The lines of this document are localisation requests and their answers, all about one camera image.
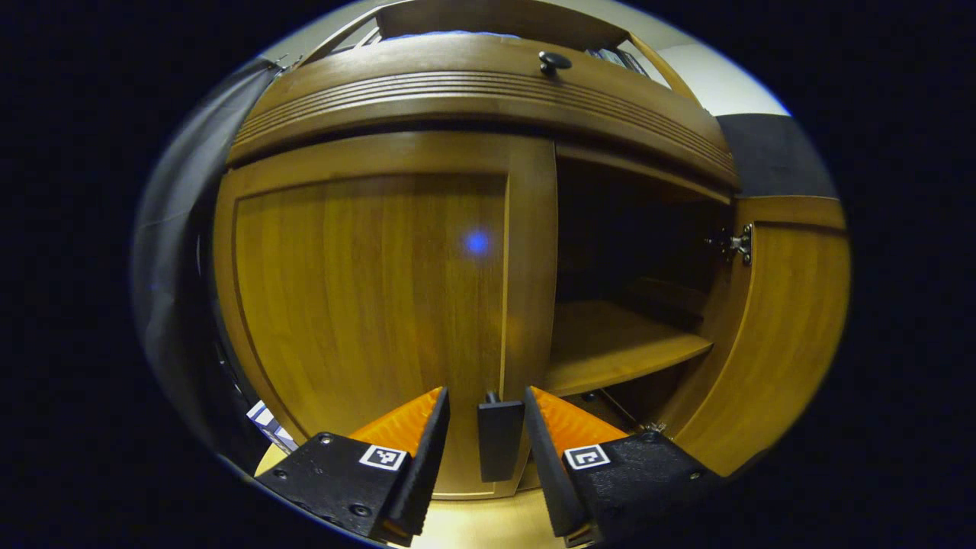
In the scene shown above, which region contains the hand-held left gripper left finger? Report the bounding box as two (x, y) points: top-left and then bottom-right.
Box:
(254, 386), (452, 548)

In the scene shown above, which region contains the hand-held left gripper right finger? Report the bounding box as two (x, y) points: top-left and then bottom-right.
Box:
(522, 385), (725, 548)

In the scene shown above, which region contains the wooden shoe cabinet door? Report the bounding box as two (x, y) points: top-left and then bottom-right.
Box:
(656, 194), (852, 477)
(212, 131), (561, 500)

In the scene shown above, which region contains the wooden cabinet drawer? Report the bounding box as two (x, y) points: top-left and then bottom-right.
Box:
(227, 32), (742, 191)

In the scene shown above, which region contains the wooden double-door shoe cabinet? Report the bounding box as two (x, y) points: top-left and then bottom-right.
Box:
(225, 0), (744, 428)

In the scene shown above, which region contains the black backdrop cloth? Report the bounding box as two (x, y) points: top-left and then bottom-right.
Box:
(131, 57), (840, 474)

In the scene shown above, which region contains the wooden inner cabinet shelf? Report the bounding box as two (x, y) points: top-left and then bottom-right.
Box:
(543, 299), (715, 397)

